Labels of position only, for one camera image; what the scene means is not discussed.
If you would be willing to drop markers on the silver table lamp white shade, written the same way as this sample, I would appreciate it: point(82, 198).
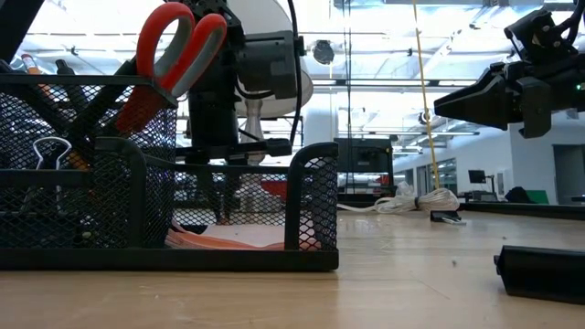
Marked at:
point(269, 16)

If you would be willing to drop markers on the black binder clip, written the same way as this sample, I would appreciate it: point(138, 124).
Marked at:
point(35, 148)
point(441, 215)

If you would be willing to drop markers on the black bag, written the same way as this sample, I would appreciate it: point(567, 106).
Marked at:
point(518, 195)

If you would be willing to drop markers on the red crate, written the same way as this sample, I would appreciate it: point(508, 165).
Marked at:
point(274, 189)

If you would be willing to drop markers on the round ceiling fixture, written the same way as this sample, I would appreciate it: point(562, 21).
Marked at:
point(323, 52)

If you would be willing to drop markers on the black equipment case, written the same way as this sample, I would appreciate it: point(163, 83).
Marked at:
point(365, 157)

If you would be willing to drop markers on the pink sticky note pad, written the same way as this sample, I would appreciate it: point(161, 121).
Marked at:
point(205, 242)

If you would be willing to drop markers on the black pen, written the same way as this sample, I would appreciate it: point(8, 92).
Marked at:
point(65, 68)
point(114, 87)

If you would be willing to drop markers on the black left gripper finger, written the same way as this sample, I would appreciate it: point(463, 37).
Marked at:
point(232, 192)
point(205, 192)

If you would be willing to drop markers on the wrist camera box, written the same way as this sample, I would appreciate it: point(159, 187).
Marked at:
point(269, 64)
point(539, 36)

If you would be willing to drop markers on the black rectangular block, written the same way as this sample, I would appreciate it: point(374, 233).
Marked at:
point(539, 279)

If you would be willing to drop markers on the orange pencil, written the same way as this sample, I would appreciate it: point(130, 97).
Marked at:
point(31, 64)

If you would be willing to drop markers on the black aluminium table frame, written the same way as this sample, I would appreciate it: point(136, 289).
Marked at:
point(525, 211)

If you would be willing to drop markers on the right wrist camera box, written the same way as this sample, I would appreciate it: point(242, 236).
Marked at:
point(539, 36)

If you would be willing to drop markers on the black mesh desk organizer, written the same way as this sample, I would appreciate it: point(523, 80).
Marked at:
point(183, 260)

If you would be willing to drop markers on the small dark monitor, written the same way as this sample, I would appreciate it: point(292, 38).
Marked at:
point(477, 177)

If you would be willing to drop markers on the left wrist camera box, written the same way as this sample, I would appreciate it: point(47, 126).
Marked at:
point(269, 64)

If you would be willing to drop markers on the green panel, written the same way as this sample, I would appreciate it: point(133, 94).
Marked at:
point(538, 197)

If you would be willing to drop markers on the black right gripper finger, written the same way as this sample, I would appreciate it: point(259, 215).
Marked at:
point(480, 105)

